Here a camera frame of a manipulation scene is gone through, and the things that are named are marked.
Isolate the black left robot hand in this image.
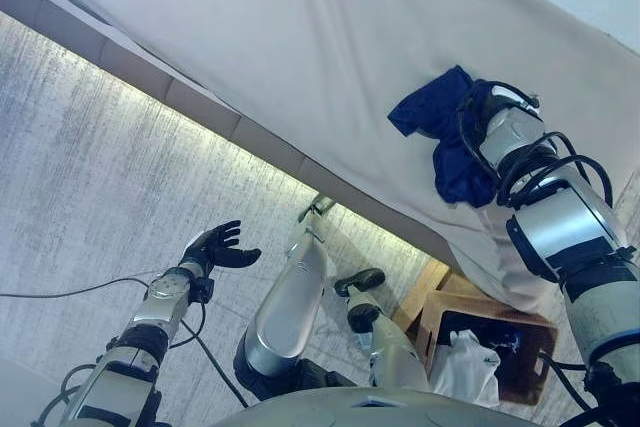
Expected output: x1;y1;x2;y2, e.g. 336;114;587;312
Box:
180;220;262;271

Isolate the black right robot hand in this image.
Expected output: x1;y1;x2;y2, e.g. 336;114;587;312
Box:
457;77;501;121

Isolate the navy blue garment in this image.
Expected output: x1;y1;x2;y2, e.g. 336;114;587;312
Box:
387;65;499;208

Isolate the white garment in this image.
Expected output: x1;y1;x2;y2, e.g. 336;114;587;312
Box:
429;329;502;408

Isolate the bed with beige blanket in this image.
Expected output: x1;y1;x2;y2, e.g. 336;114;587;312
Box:
0;0;640;318

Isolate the brown wicker basket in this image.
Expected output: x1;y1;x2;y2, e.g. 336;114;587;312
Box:
413;290;559;406

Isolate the silver left robot leg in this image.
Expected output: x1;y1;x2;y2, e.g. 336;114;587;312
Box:
233;194;337;388

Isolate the silver robot leg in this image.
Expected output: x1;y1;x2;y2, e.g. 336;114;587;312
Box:
233;194;337;388
333;268;431;391

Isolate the large grey area rug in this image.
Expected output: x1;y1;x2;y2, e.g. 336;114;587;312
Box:
0;11;640;427

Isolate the silver right robot leg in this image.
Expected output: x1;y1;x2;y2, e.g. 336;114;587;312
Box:
333;268;431;391

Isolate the grey robot torso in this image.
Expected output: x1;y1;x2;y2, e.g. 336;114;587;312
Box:
209;386;541;427

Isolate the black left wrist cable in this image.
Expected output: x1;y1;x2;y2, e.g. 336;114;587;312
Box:
0;271;251;408

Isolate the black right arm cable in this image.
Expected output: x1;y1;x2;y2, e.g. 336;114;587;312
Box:
457;91;615;208

